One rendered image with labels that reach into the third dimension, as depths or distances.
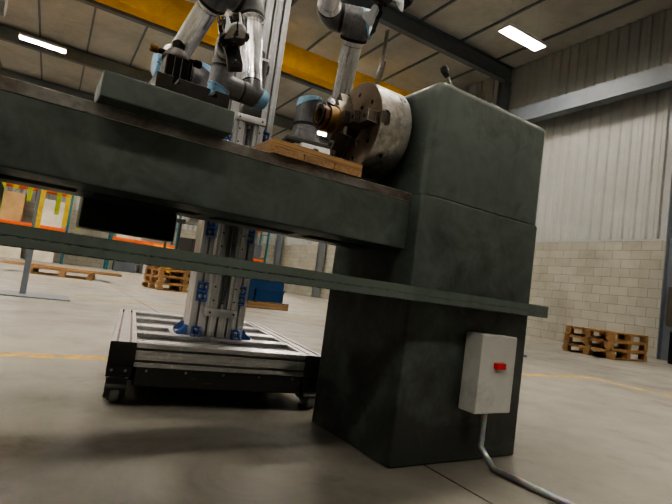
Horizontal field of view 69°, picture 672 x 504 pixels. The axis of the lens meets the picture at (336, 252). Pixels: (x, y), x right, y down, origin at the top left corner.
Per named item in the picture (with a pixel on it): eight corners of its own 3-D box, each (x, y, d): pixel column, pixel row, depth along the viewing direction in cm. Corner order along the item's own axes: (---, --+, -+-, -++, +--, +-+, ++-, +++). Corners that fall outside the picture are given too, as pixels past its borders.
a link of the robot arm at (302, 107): (292, 126, 232) (296, 99, 233) (320, 131, 234) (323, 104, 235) (294, 118, 220) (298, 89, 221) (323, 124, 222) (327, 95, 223)
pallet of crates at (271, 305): (265, 306, 938) (271, 265, 944) (287, 311, 875) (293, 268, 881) (207, 300, 863) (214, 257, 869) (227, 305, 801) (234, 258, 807)
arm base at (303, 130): (283, 145, 230) (285, 125, 231) (312, 152, 236) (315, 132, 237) (292, 137, 216) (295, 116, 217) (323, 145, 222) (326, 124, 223)
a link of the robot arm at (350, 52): (318, 121, 236) (341, -1, 205) (348, 127, 239) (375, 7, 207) (318, 131, 227) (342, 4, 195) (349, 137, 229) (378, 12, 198)
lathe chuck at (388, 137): (341, 173, 187) (362, 91, 183) (388, 183, 160) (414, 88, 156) (321, 167, 182) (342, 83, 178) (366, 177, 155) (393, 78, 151)
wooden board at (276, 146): (303, 189, 177) (305, 178, 177) (361, 177, 146) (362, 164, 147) (225, 169, 161) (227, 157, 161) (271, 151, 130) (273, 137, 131)
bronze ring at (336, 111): (335, 112, 168) (313, 104, 163) (351, 106, 160) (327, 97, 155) (332, 138, 167) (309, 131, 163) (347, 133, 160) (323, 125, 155)
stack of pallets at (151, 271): (194, 291, 1140) (198, 261, 1145) (211, 295, 1076) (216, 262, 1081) (140, 286, 1056) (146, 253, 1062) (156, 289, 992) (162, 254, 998)
